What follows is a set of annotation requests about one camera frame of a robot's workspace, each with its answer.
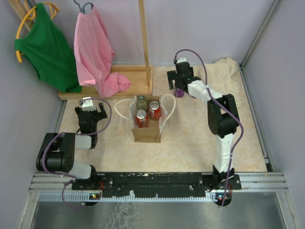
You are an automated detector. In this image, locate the red coca-cola can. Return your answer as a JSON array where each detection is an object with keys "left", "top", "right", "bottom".
[
  {"left": 149, "top": 101, "right": 162, "bottom": 121},
  {"left": 135, "top": 109, "right": 148, "bottom": 128}
]

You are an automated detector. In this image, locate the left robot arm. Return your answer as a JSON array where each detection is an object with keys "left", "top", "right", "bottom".
[{"left": 36, "top": 100, "right": 108, "bottom": 189}]

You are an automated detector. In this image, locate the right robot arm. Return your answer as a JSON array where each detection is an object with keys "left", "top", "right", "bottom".
[{"left": 167, "top": 58, "right": 240, "bottom": 191}]

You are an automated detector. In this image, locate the clear glass beverage bottle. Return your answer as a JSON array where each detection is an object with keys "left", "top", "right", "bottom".
[{"left": 136, "top": 95, "right": 149, "bottom": 112}]

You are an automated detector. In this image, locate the wooden clothes rack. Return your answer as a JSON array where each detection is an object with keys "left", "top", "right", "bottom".
[{"left": 8, "top": 0, "right": 153, "bottom": 100}]

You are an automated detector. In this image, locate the beige crumpled cloth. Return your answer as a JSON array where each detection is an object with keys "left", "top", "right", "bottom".
[{"left": 205, "top": 57, "right": 243, "bottom": 107}]

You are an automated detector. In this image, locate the pink t-shirt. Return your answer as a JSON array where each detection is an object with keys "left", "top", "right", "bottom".
[{"left": 73, "top": 6, "right": 131, "bottom": 98}]

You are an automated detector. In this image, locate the green tank top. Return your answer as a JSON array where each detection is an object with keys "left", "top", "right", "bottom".
[{"left": 14, "top": 2, "right": 81, "bottom": 93}]

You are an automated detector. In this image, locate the grey clothes hanger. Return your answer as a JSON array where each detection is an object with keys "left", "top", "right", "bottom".
[{"left": 73, "top": 0, "right": 94, "bottom": 14}]

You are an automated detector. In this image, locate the yellow clothes hanger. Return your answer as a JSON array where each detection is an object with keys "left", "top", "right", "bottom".
[{"left": 15, "top": 1, "right": 60, "bottom": 63}]

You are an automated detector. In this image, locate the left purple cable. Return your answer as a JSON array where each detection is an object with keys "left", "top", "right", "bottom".
[{"left": 41, "top": 98, "right": 112, "bottom": 210}]

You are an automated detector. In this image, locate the purple cable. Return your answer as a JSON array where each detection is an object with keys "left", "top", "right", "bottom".
[
  {"left": 41, "top": 98, "right": 112, "bottom": 210},
  {"left": 173, "top": 49, "right": 244, "bottom": 207}
]

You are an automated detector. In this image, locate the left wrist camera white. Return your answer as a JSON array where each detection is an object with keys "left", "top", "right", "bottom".
[{"left": 79, "top": 97, "right": 96, "bottom": 112}]

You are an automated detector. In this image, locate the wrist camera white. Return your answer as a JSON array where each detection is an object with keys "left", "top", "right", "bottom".
[
  {"left": 79, "top": 97, "right": 96, "bottom": 112},
  {"left": 176, "top": 57, "right": 187, "bottom": 63}
]

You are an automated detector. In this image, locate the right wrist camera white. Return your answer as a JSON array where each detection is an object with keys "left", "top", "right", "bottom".
[{"left": 176, "top": 57, "right": 187, "bottom": 63}]

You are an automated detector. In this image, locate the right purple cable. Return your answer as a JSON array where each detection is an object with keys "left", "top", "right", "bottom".
[{"left": 173, "top": 49, "right": 244, "bottom": 207}]

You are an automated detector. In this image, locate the white rope bag handle left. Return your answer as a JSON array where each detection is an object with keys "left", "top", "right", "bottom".
[{"left": 114, "top": 98, "right": 133, "bottom": 121}]

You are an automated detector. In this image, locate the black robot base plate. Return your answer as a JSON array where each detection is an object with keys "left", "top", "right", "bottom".
[{"left": 72, "top": 171, "right": 241, "bottom": 198}]

